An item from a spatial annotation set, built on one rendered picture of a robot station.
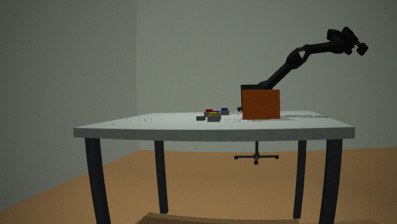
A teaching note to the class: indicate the red button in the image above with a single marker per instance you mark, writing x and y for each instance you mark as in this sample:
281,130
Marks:
207,112

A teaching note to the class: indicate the yellow button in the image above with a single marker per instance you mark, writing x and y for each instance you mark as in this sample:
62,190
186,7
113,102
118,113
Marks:
213,117

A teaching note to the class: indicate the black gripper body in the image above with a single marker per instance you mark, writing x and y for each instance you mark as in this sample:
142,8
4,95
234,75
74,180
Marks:
362,47

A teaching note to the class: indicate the blue button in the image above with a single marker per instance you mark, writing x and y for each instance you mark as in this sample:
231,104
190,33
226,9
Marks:
225,111

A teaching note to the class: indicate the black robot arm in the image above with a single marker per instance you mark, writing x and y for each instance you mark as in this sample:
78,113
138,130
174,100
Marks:
337,44

